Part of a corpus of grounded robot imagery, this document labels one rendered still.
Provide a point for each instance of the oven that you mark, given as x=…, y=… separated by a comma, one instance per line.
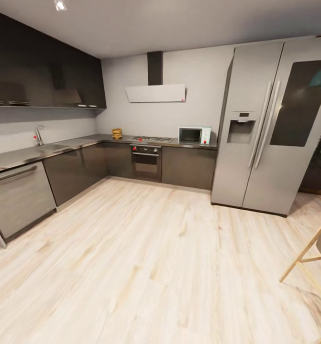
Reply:
x=146, y=160

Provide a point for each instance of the popcorn bag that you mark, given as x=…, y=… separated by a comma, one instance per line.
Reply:
x=117, y=133

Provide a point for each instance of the microwave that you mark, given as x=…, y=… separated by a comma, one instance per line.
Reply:
x=194, y=134

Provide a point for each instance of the range hood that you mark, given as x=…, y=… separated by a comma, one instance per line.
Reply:
x=155, y=91

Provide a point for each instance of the drop in sink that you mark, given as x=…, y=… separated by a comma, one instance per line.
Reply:
x=58, y=145

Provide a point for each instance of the fridge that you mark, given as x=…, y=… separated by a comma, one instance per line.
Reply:
x=270, y=125

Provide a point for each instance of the dishwasher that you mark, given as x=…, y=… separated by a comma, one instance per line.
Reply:
x=25, y=198

